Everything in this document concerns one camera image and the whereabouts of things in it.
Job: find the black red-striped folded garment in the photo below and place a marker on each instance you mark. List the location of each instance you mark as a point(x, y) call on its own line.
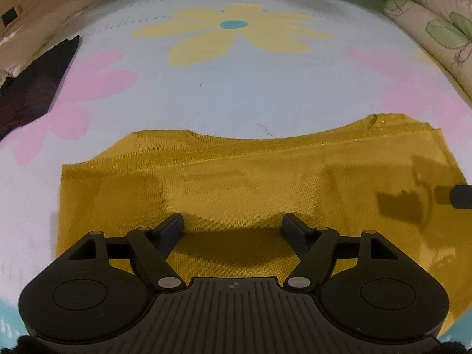
point(29, 92)

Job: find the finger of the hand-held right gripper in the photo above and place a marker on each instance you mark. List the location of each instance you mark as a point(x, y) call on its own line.
point(462, 196)

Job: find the light blue floral blanket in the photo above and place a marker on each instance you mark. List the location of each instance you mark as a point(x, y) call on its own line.
point(239, 88)

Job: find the dark square wall socket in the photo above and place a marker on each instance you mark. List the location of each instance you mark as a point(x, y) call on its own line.
point(10, 16)

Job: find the mustard yellow knit sweater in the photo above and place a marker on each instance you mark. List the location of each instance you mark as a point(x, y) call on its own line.
point(239, 177)

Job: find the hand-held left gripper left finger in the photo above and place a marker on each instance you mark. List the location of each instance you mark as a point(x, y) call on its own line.
point(173, 228)

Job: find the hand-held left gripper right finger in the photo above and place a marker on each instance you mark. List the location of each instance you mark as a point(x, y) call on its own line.
point(293, 228)

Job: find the leaf-print pillow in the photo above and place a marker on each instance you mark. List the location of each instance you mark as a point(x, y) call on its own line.
point(438, 25)

